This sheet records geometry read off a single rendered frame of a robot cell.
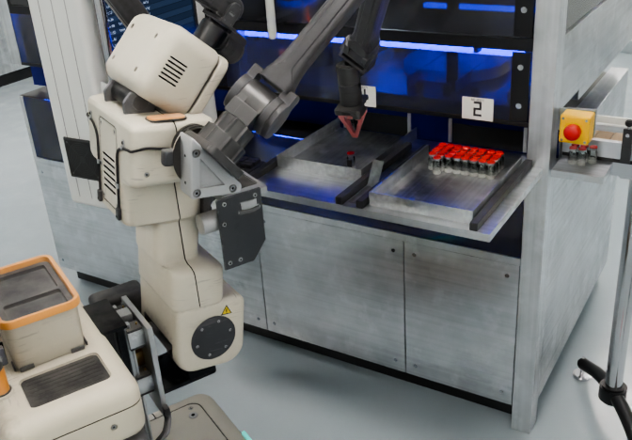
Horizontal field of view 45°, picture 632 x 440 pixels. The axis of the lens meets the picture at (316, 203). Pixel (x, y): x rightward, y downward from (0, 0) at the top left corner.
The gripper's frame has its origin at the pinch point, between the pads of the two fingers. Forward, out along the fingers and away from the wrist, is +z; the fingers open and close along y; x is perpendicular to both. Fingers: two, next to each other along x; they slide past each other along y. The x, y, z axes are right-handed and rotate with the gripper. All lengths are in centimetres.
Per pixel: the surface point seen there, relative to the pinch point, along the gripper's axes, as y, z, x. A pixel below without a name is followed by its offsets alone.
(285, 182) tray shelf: -13.1, 8.0, 16.0
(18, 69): 327, 116, 401
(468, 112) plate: 13.1, -0.8, -27.7
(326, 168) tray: -6.9, 6.8, 6.5
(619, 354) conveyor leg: 10, 74, -70
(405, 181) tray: -7.6, 9.2, -14.6
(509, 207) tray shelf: -17.1, 8.9, -41.2
